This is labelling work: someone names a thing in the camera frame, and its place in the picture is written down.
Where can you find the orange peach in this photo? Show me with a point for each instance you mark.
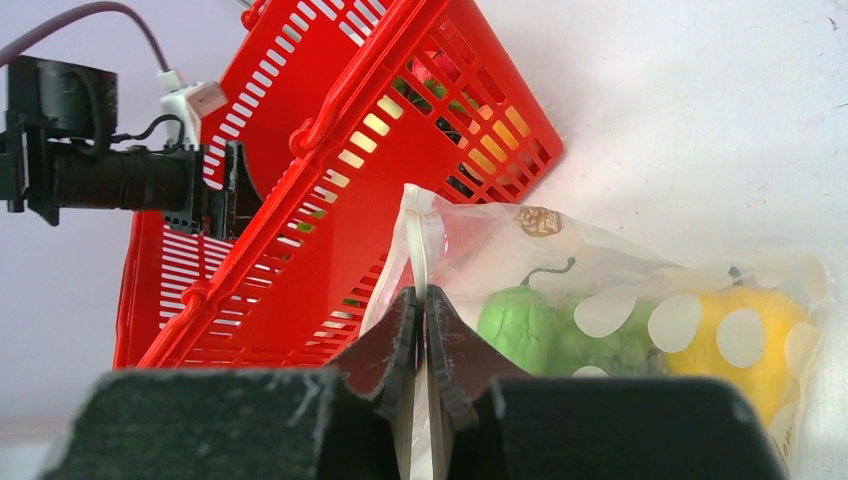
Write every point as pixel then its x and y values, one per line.
pixel 495 149

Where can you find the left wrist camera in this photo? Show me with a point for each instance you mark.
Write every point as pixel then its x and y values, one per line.
pixel 190 103

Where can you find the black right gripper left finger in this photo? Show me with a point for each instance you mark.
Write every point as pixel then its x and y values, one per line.
pixel 350 419

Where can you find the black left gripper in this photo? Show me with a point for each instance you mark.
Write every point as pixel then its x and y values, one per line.
pixel 60 149

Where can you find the yellow toy food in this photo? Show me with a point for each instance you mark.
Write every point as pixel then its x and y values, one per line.
pixel 761 341

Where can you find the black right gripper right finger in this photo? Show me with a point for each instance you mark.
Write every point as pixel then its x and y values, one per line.
pixel 491 420

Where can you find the red plastic shopping basket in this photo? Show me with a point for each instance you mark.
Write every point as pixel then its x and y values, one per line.
pixel 339 105

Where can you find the green leaf vegetable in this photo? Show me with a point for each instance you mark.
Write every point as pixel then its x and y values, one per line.
pixel 517 322

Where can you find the clear dotted zip top bag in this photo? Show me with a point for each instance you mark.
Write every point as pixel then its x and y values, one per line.
pixel 472 251

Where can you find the green grape bunch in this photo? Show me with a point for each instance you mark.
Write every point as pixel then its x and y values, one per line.
pixel 627 351

